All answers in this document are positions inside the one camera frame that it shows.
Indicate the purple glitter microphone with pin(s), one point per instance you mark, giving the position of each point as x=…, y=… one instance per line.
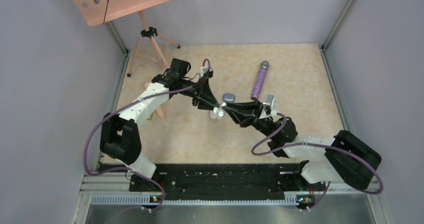
x=260, y=80

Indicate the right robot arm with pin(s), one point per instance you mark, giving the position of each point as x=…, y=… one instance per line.
x=341, y=158

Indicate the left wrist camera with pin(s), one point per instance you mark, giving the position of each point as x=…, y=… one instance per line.
x=206, y=72

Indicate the pink music stand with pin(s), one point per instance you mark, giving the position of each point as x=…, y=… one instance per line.
x=96, y=12

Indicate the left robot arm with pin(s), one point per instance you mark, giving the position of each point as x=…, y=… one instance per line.
x=120, y=137

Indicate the white earbud case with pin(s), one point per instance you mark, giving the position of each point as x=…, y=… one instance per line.
x=219, y=111

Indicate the white oval charging case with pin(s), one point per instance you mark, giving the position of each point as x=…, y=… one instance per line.
x=213, y=115

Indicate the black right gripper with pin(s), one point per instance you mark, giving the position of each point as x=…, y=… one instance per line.
x=238, y=114

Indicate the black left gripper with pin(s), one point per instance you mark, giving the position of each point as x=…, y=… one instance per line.
x=203, y=97

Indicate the lavender charging case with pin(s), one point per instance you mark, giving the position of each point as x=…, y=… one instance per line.
x=228, y=98

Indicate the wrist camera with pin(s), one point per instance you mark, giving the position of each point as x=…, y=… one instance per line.
x=268, y=106
x=206, y=72

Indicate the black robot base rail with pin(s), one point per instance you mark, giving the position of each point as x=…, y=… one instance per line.
x=224, y=182

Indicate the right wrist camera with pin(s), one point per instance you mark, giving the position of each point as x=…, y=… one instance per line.
x=268, y=106

